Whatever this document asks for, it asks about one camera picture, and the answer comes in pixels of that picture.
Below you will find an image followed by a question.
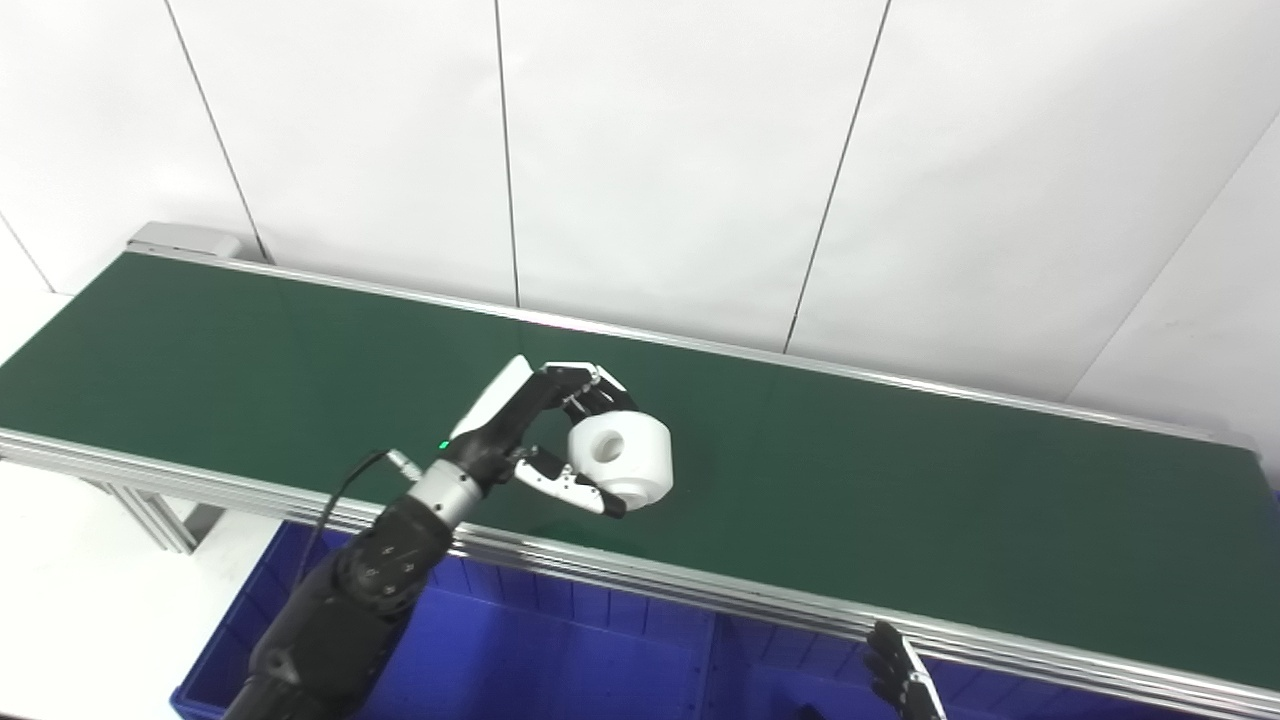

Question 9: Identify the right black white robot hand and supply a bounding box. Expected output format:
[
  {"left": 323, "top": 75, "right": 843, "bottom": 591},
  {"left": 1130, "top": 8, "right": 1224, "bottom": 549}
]
[{"left": 864, "top": 620, "right": 947, "bottom": 720}]

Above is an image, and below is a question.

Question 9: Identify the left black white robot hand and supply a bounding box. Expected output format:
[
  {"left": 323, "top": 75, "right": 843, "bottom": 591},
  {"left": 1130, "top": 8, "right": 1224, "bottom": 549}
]
[{"left": 438, "top": 354, "right": 641, "bottom": 520}]

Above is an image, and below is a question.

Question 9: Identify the white round plastic part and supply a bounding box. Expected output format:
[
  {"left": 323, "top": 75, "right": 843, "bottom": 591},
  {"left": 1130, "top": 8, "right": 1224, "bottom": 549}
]
[{"left": 566, "top": 411, "right": 675, "bottom": 511}]

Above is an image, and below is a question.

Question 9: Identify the blue plastic bin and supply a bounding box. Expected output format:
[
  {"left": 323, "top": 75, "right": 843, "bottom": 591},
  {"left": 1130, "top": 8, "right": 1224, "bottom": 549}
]
[
  {"left": 168, "top": 520, "right": 717, "bottom": 720},
  {"left": 700, "top": 610, "right": 1280, "bottom": 720}
]

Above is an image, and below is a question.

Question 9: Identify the green conveyor belt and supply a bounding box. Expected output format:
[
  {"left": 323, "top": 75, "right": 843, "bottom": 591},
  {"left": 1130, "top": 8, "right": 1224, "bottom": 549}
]
[
  {"left": 0, "top": 244, "right": 1280, "bottom": 720},
  {"left": 0, "top": 250, "right": 1280, "bottom": 669}
]

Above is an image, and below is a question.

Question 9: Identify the aluminium conveyor leg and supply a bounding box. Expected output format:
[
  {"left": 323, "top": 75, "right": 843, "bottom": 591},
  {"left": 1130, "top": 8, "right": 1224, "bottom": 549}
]
[{"left": 98, "top": 480, "right": 227, "bottom": 556}]

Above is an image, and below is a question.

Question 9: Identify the grey conveyor end cover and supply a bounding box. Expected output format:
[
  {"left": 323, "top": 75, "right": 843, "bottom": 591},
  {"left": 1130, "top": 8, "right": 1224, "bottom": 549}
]
[{"left": 127, "top": 221, "right": 267, "bottom": 264}]

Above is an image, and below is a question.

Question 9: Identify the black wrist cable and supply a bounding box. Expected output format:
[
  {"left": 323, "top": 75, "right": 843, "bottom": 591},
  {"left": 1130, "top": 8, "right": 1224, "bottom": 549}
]
[{"left": 296, "top": 449, "right": 425, "bottom": 587}]

